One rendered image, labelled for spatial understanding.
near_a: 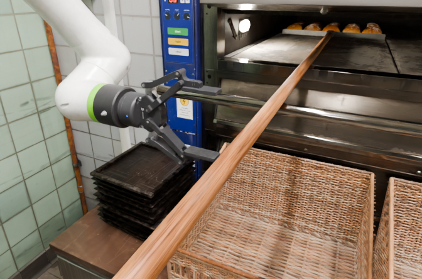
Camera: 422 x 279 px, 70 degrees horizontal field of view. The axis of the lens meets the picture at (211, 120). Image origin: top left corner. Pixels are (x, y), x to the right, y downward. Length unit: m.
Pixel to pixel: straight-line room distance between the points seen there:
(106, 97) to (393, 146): 0.89
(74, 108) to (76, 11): 0.21
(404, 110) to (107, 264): 1.09
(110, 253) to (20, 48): 0.99
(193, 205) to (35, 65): 1.43
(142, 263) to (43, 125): 1.51
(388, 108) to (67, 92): 0.94
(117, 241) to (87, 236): 0.12
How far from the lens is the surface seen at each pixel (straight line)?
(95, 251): 1.23
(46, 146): 1.80
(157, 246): 0.31
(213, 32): 1.17
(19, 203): 1.81
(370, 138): 1.14
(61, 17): 0.76
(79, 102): 0.72
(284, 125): 1.15
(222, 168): 0.41
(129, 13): 1.37
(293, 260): 1.16
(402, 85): 1.09
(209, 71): 1.20
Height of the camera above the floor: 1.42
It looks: 23 degrees down
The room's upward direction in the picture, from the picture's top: straight up
